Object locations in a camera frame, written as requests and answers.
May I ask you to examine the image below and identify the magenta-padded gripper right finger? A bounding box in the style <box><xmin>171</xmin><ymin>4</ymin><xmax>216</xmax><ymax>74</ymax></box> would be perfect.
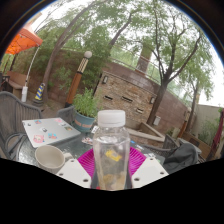
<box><xmin>127</xmin><ymin>146</ymin><xmax>170</xmax><ymax>190</ymax></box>

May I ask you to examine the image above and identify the grey wall box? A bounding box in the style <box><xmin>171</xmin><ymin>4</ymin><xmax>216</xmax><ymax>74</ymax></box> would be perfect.
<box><xmin>152</xmin><ymin>115</ymin><xmax>162</xmax><ymax>127</ymax></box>

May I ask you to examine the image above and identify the yellow blue striped cone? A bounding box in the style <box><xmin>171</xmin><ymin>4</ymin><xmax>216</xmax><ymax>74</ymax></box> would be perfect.
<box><xmin>33</xmin><ymin>82</ymin><xmax>46</xmax><ymax>103</ymax></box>

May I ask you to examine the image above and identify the black laptop with stickers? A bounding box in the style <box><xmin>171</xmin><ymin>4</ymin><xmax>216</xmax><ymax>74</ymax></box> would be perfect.
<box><xmin>129</xmin><ymin>139</ymin><xmax>166</xmax><ymax>160</ymax></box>

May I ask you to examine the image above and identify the clear plastic bottle white cap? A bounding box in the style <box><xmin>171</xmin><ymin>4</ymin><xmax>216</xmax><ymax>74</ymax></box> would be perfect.
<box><xmin>92</xmin><ymin>109</ymin><xmax>131</xmax><ymax>192</ymax></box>

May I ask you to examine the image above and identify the white booklet with stickers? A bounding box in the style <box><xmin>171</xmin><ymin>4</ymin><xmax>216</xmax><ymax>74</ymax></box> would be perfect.
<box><xmin>89</xmin><ymin>124</ymin><xmax>100</xmax><ymax>135</ymax></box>

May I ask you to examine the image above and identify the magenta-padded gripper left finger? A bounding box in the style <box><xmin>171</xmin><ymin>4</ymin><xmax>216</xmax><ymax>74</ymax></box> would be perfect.
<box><xmin>55</xmin><ymin>146</ymin><xmax>99</xmax><ymax>190</ymax></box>

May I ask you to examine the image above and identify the maroon closed umbrella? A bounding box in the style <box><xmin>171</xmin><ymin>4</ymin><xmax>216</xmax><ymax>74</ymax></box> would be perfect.
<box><xmin>208</xmin><ymin>109</ymin><xmax>224</xmax><ymax>158</ymax></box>

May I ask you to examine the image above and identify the pale leaning trunk tree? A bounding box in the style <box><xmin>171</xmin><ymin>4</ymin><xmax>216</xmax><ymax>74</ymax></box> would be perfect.
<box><xmin>33</xmin><ymin>0</ymin><xmax>114</xmax><ymax>98</ymax></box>

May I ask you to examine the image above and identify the colourful sticker sheet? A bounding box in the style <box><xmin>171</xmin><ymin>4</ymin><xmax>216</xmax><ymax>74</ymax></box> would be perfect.
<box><xmin>81</xmin><ymin>136</ymin><xmax>95</xmax><ymax>146</ymax></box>

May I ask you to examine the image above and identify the brown lamp post with globe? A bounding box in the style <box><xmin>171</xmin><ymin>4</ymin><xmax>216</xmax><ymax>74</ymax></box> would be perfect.
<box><xmin>64</xmin><ymin>50</ymin><xmax>93</xmax><ymax>108</ymax></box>

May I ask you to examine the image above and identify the dark forked trunk tree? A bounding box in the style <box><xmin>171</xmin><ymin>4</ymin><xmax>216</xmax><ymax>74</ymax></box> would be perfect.
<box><xmin>109</xmin><ymin>0</ymin><xmax>218</xmax><ymax>127</ymax></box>

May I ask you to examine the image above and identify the green plant in blue pot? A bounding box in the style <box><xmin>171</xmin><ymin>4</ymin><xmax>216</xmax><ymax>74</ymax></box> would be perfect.
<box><xmin>72</xmin><ymin>87</ymin><xmax>101</xmax><ymax>134</ymax></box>

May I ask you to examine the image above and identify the wooden bench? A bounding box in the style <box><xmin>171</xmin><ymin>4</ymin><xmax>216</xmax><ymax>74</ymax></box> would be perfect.
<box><xmin>6</xmin><ymin>70</ymin><xmax>28</xmax><ymax>99</ymax></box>

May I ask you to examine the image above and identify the beige ribbed mug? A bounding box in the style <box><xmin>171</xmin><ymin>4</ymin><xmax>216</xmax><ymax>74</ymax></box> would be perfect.
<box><xmin>34</xmin><ymin>144</ymin><xmax>74</xmax><ymax>174</ymax></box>

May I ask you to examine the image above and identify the orange canopy on white pole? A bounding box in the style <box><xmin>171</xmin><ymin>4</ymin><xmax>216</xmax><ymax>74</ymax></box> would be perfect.
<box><xmin>4</xmin><ymin>27</ymin><xmax>44</xmax><ymax>103</ymax></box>

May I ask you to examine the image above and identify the silver laptop with stickers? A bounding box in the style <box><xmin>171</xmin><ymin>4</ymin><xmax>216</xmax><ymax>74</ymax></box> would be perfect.
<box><xmin>21</xmin><ymin>117</ymin><xmax>82</xmax><ymax>149</ymax></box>

